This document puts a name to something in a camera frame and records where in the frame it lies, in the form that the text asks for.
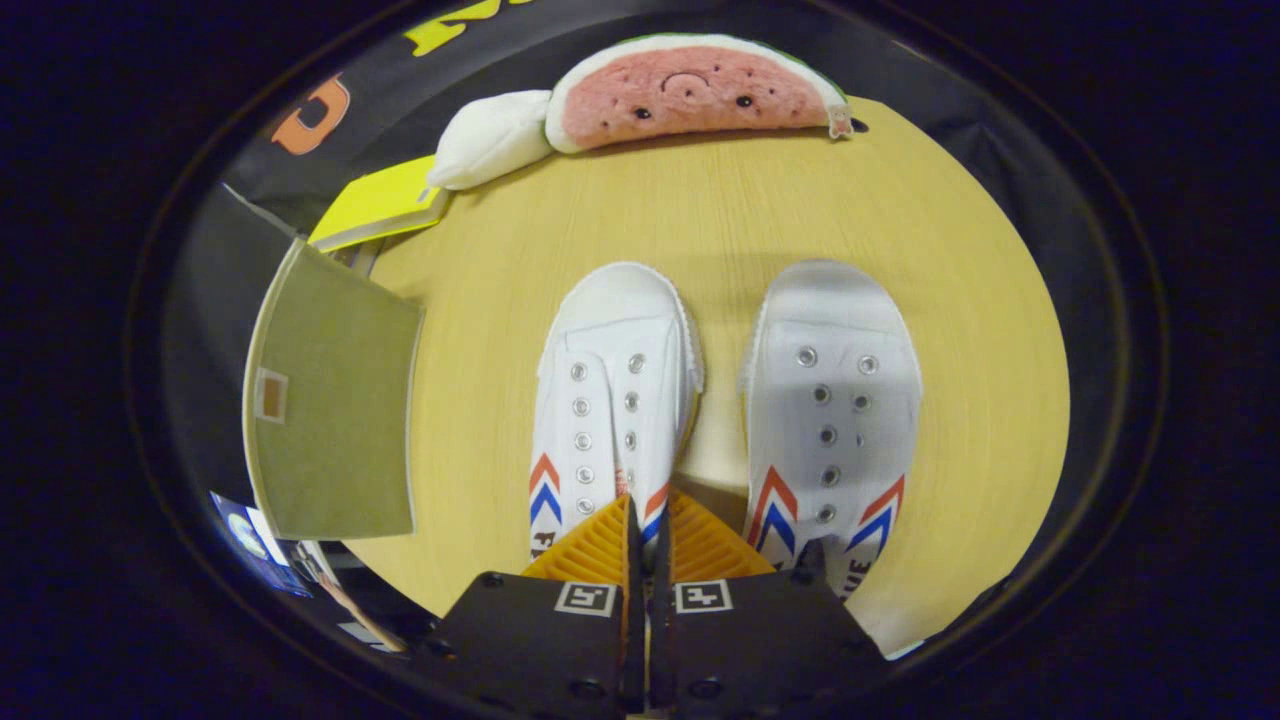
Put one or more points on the watermelon slice plush toy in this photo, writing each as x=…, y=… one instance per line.
x=690, y=95

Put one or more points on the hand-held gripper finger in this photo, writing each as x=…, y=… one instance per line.
x=635, y=620
x=660, y=620

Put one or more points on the blue printed board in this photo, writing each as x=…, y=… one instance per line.
x=255, y=540

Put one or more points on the white plush toy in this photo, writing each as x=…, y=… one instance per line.
x=490, y=140

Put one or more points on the pale fabric storage box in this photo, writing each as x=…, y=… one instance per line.
x=340, y=420

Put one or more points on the white canvas shoe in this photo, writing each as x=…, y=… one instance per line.
x=615, y=400
x=830, y=400

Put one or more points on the yellow book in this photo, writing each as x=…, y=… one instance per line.
x=380, y=200

